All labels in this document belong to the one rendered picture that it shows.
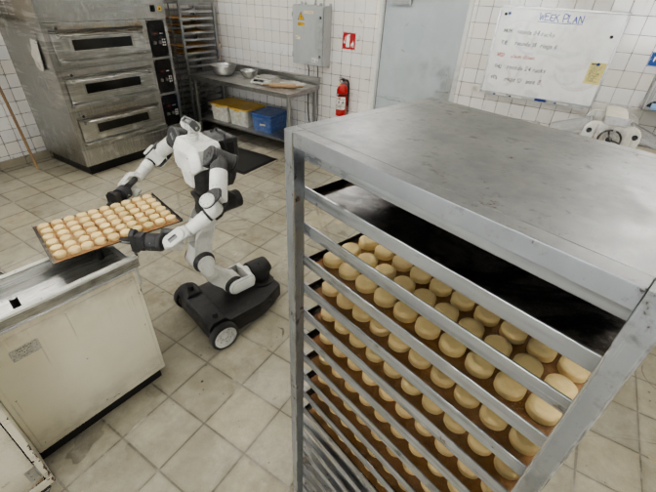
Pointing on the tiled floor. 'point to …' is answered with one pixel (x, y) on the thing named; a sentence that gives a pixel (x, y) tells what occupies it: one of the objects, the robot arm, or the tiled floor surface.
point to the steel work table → (257, 92)
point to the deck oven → (95, 76)
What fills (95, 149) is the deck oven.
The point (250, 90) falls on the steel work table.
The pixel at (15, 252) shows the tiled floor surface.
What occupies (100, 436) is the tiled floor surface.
